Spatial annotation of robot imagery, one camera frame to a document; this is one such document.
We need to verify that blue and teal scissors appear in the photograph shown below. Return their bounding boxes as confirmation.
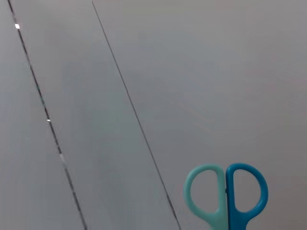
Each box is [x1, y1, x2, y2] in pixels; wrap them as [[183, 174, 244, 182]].
[[183, 162, 269, 230]]

